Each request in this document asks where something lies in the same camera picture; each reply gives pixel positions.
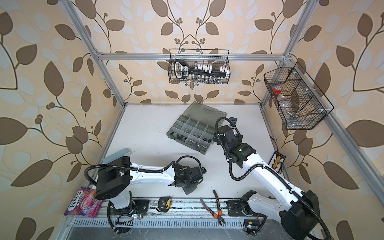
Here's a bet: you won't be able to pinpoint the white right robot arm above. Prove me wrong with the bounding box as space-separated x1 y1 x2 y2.
215 117 332 240

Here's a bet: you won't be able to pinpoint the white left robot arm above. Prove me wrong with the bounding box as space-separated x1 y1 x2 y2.
84 156 207 210

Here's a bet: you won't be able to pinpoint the yellow black tape measure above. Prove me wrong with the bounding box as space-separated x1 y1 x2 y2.
157 196 172 213

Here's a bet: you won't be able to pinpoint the grey plastic organizer box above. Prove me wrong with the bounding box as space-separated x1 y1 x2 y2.
167 102 227 155

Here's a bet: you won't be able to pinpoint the yellow black multimeter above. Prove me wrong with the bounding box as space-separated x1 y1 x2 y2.
269 152 286 174

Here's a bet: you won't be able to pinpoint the red capped bottle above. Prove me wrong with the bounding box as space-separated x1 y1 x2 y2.
272 85 283 97

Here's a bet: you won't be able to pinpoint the pink candy bag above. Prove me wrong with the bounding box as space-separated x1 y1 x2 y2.
64 188 102 219

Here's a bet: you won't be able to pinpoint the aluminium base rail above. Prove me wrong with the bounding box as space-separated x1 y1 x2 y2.
64 196 313 229

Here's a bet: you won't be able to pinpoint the orange handled pliers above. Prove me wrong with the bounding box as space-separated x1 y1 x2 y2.
199 189 226 226

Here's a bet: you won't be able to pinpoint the socket set on rail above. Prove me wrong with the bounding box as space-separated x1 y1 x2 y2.
173 60 231 80

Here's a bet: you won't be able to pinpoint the black wire basket right wall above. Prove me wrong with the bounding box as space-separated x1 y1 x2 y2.
264 62 334 130

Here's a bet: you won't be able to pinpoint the black wire basket wall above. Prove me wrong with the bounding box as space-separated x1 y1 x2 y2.
166 48 231 85
264 62 334 130

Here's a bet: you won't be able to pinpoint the black wire basket back wall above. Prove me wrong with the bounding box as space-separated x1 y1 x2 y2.
166 48 231 85

